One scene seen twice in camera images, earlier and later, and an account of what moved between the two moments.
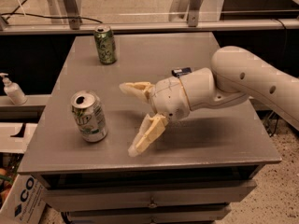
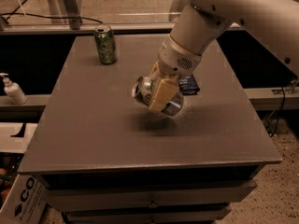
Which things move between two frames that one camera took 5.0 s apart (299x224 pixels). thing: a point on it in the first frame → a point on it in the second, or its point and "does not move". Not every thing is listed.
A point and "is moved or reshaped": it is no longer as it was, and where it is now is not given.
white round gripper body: [169, 97] → [177, 59]
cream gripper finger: [150, 130] → [163, 93]
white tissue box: [15, 145] does not move
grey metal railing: [72, 22] does not move
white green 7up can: [90, 115] is moved or reshaped
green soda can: [106, 45] does not move
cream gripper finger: [143, 89] → [155, 72]
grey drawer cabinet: [192, 173] does not move
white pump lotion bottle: [14, 91] does not move
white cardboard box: [25, 202] does not move
